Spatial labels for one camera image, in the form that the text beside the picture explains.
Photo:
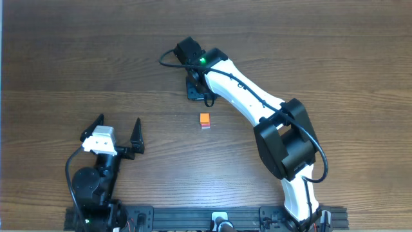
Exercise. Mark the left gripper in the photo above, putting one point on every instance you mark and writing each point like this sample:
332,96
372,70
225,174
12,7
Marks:
125,152

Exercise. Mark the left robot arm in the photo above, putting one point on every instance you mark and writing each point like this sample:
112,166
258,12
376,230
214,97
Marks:
85,185

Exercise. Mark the orange cube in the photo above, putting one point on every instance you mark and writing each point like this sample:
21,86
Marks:
204,118

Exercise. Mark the red cube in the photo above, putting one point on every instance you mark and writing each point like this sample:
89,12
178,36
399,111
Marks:
206,125

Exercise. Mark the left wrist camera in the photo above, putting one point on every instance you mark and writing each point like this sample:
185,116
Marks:
99,140

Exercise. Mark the mounting rail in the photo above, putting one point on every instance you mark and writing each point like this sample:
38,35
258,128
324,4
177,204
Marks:
186,219

